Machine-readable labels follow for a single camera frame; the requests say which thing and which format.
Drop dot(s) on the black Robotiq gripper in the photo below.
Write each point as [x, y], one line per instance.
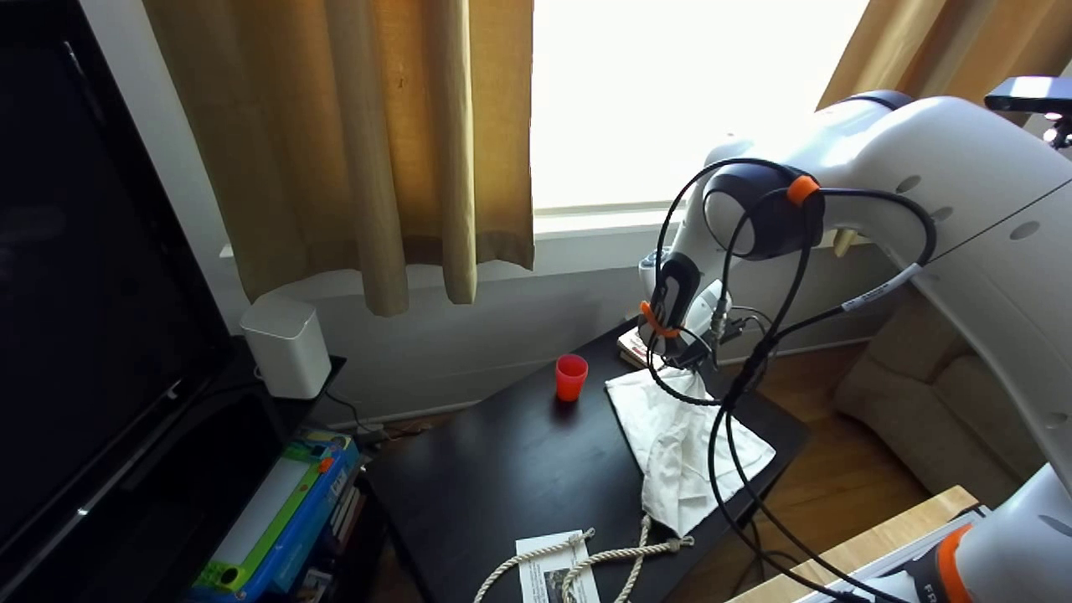
[677, 291]

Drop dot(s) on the white cloth towel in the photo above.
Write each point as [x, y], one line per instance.
[681, 446]

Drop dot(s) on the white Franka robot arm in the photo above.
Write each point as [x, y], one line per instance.
[949, 222]

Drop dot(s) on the red plastic cup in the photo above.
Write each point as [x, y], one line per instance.
[570, 377]

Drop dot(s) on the bright window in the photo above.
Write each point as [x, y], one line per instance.
[691, 101]

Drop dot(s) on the wooden board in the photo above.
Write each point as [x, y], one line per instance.
[849, 548]

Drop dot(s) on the beige sofa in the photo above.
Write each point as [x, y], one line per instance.
[949, 405]

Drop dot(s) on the stack of colourful books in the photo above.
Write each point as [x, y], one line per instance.
[337, 505]

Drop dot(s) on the wide mustard curtain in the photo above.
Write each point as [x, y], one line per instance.
[357, 136]

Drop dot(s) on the white cube speaker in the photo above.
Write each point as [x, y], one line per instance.
[287, 348]

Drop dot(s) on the narrow mustard curtain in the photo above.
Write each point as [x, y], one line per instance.
[949, 46]

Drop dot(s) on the green and white box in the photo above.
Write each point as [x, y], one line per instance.
[264, 525]

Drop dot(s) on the black television stand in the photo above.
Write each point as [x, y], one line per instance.
[155, 505]

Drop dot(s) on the black television screen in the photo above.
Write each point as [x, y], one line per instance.
[89, 280]

